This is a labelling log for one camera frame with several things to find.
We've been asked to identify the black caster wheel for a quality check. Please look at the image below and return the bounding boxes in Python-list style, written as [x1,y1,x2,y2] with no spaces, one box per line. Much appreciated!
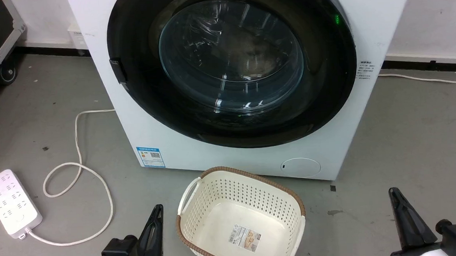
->
[0,63,18,87]

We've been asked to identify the small printed text sticker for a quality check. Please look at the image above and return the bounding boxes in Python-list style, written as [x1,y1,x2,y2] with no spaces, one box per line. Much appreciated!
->
[357,60,376,81]

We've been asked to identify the thin white floor cable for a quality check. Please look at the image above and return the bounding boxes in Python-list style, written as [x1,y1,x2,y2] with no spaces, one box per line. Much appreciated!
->
[378,69,456,88]

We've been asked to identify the white front-load washing machine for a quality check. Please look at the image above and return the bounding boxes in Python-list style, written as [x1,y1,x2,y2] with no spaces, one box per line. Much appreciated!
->
[66,0,426,194]

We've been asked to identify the black round glass washer door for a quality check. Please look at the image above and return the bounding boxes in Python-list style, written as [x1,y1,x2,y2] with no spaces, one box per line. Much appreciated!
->
[105,0,361,155]

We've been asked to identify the blue energy label sticker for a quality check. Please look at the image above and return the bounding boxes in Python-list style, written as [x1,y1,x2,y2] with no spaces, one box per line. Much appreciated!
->
[136,145,166,169]

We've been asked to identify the paper basket product label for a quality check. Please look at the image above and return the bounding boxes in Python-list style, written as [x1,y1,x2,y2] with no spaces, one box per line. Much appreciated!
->
[228,225,262,254]

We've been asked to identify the round white filter cover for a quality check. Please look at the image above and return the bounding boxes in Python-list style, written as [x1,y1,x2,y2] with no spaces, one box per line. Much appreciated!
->
[280,157,322,179]

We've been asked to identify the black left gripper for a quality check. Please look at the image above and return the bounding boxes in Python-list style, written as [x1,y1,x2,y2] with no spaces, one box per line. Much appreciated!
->
[98,204,166,256]

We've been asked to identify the white power strip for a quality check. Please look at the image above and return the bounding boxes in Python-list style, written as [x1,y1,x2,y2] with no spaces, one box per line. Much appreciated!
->
[0,168,44,241]

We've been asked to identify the cream perforated laundry basket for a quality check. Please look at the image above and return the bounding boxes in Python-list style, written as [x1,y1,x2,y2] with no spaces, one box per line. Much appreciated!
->
[173,162,308,256]

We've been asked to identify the white power strip cable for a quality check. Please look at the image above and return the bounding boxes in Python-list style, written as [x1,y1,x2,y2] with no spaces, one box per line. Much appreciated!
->
[20,109,122,248]

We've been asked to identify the white wall outlet box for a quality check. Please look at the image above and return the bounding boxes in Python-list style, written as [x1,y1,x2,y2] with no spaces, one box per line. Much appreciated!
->
[68,22,88,51]

